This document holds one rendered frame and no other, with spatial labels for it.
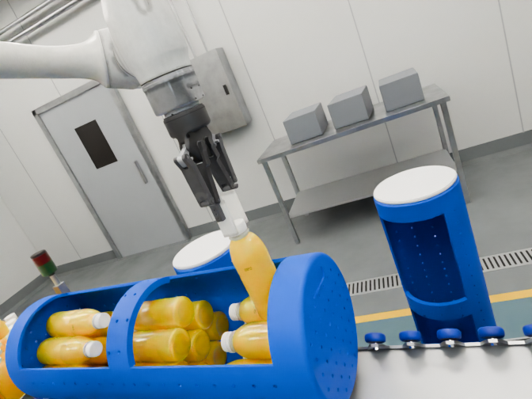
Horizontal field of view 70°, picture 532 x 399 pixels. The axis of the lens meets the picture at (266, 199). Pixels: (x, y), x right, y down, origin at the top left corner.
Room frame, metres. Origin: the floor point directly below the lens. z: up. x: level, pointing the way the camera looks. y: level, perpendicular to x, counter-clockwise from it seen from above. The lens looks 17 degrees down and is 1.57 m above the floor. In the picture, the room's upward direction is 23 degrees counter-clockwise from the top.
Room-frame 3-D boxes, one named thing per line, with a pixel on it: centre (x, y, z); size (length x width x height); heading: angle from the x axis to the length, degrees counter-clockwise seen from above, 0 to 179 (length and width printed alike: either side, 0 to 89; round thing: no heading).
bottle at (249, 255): (0.67, 0.07, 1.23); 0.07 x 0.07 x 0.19
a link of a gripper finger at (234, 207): (0.70, 0.06, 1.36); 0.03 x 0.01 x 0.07; 61
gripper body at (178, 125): (0.67, 0.07, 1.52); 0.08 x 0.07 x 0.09; 151
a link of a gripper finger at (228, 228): (0.66, 0.08, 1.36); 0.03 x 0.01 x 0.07; 61
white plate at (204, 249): (1.45, 0.31, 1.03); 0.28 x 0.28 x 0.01
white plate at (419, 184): (1.22, -0.49, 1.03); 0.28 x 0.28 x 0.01
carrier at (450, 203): (1.22, -0.49, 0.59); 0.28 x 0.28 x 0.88
